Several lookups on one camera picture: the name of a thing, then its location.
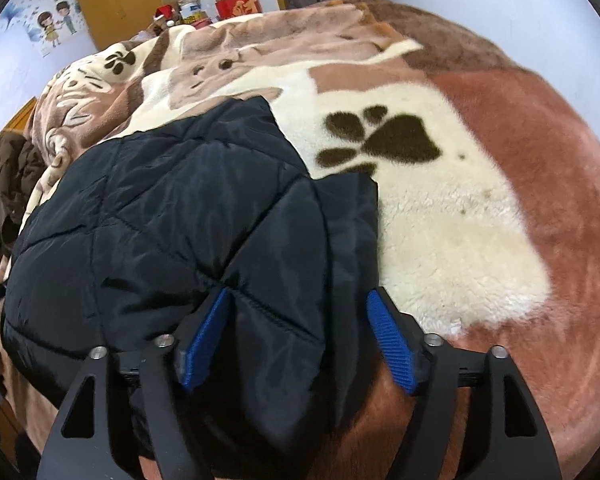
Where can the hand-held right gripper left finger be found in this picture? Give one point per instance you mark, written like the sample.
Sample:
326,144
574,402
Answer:
205,340

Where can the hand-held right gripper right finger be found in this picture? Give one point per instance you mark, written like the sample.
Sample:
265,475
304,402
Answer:
392,340

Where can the black puffer jacket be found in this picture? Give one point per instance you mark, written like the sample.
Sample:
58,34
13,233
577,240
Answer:
180,240

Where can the paw print fleece blanket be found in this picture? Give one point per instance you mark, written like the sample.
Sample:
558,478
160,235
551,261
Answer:
455,200

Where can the brown puffer jacket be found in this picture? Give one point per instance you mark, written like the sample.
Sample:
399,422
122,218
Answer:
5,195

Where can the wooden headboard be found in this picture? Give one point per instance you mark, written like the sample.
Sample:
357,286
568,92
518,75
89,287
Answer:
17,117

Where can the red santa hat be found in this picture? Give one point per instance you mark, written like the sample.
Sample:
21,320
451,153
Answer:
164,14

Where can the white plastic container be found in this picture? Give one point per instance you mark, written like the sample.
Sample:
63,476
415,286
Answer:
191,6

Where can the red gift box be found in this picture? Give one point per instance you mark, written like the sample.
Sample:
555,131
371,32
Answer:
237,4

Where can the wooden wardrobe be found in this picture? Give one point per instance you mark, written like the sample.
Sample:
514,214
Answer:
115,2

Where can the cartoon wall poster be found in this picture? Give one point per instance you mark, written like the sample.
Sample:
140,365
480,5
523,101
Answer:
50,25

